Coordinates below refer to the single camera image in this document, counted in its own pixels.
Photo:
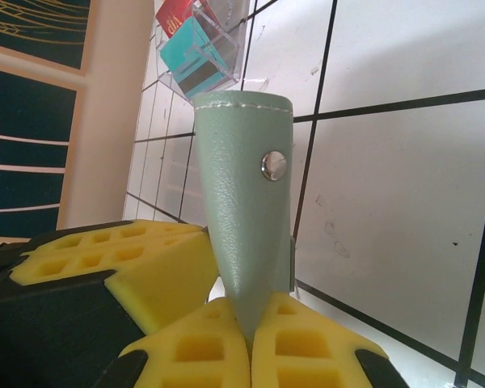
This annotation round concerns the red VIP card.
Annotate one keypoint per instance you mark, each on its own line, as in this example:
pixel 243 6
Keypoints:
pixel 171 18

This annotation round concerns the teal card with magnetic stripe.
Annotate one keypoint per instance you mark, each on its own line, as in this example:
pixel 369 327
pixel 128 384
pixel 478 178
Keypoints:
pixel 182 46

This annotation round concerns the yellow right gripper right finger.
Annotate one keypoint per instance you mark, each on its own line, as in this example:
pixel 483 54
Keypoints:
pixel 307 355

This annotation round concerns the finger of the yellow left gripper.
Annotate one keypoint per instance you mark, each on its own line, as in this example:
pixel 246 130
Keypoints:
pixel 153 283
pixel 145 232

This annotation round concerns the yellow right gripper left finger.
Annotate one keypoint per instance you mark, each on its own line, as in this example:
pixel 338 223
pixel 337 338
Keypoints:
pixel 194 355

